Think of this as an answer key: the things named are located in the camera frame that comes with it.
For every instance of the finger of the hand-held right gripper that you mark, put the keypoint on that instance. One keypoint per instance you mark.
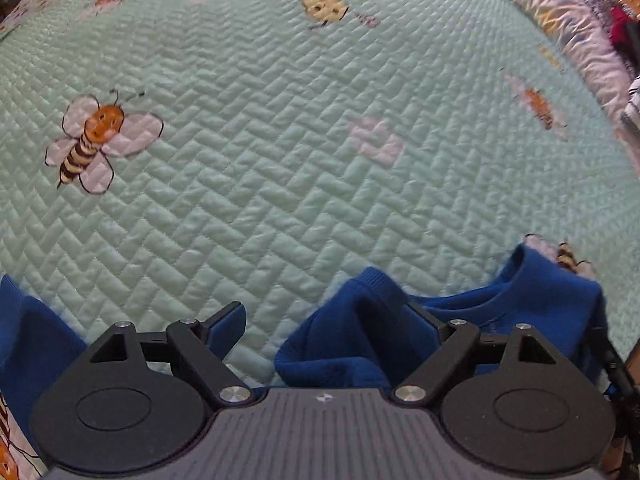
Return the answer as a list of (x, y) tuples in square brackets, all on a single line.
[(617, 367)]

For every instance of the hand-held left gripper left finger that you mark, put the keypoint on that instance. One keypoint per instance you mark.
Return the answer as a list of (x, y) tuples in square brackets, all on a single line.
[(227, 322)]

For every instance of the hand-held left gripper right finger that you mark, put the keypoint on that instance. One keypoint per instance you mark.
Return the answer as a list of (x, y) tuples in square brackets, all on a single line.
[(460, 342)]

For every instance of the blue knit sweater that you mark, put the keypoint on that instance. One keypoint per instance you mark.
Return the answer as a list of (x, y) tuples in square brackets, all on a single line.
[(360, 330)]

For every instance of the green quilted bee bedspread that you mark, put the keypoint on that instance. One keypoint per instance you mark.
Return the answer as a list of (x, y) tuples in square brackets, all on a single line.
[(300, 160)]

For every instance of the red cloth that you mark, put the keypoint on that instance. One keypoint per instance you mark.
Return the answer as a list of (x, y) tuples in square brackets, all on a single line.
[(622, 25)]

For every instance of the floral pillow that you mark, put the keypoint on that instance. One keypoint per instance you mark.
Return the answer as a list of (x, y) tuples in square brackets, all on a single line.
[(565, 15)]

